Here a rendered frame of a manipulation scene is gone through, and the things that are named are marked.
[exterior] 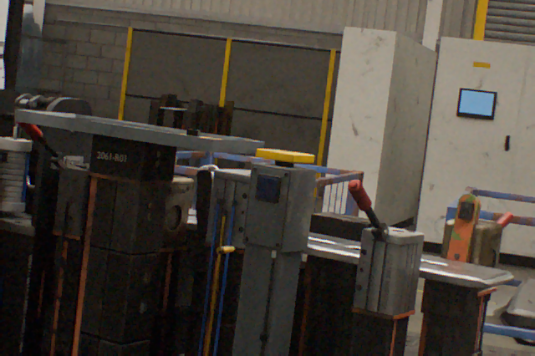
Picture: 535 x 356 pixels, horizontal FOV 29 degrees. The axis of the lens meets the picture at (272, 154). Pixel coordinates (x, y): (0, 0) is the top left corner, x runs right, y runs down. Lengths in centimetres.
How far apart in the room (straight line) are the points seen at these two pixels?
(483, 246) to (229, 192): 46
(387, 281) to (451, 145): 817
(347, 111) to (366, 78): 36
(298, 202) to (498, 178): 827
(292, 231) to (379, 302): 19
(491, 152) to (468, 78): 71
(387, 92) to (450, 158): 84
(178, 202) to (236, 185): 16
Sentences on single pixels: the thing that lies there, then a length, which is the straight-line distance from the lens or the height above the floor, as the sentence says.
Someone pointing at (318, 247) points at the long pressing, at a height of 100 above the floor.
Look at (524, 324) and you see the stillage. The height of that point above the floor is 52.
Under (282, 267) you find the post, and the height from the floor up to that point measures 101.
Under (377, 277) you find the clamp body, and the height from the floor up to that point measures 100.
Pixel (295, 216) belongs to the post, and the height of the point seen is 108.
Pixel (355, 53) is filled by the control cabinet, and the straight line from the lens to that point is 976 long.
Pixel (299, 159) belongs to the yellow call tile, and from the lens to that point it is 138.
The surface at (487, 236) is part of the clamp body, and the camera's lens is 181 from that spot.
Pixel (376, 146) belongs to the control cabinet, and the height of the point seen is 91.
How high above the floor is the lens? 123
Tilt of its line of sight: 3 degrees down
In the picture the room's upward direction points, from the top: 7 degrees clockwise
